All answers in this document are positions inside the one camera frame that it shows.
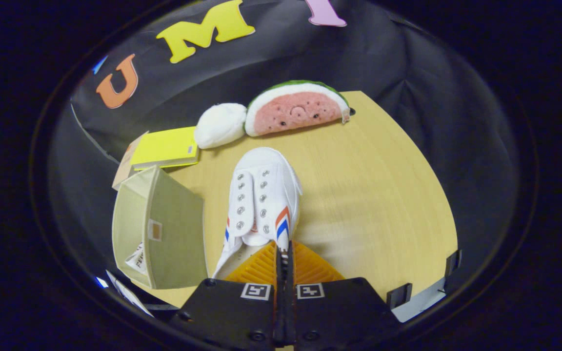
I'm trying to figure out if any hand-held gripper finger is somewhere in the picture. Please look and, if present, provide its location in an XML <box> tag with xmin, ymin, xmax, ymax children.
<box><xmin>285</xmin><ymin>240</ymin><xmax>402</xmax><ymax>349</ymax></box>
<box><xmin>168</xmin><ymin>240</ymin><xmax>285</xmax><ymax>349</ymax></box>

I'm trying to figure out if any cream fabric storage box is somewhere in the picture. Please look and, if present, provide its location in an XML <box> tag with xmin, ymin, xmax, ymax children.
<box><xmin>112</xmin><ymin>166</ymin><xmax>209</xmax><ymax>290</ymax></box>

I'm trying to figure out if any black table clamp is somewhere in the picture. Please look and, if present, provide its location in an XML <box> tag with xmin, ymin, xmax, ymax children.
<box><xmin>445</xmin><ymin>250</ymin><xmax>462</xmax><ymax>277</ymax></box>
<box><xmin>386</xmin><ymin>283</ymin><xmax>413</xmax><ymax>309</ymax></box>

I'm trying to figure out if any white flat panel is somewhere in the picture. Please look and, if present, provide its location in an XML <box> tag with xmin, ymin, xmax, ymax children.
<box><xmin>398</xmin><ymin>278</ymin><xmax>450</xmax><ymax>323</ymax></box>

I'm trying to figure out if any white paper sheet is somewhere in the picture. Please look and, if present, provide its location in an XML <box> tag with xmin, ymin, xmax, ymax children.
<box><xmin>105</xmin><ymin>270</ymin><xmax>155</xmax><ymax>317</ymax></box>

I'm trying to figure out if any white plush toy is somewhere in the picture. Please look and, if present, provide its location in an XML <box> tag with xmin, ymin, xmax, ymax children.
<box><xmin>194</xmin><ymin>103</ymin><xmax>248</xmax><ymax>149</ymax></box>

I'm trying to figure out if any yellow book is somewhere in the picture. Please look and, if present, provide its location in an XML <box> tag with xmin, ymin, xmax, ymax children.
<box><xmin>131</xmin><ymin>126</ymin><xmax>200</xmax><ymax>171</ymax></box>

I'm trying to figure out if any watermelon plush toy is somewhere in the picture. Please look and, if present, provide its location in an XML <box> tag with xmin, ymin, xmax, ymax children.
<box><xmin>244</xmin><ymin>80</ymin><xmax>351</xmax><ymax>137</ymax></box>

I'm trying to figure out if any beige book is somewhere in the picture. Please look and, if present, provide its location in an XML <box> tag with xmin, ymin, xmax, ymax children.
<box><xmin>112</xmin><ymin>131</ymin><xmax>150</xmax><ymax>191</ymax></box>

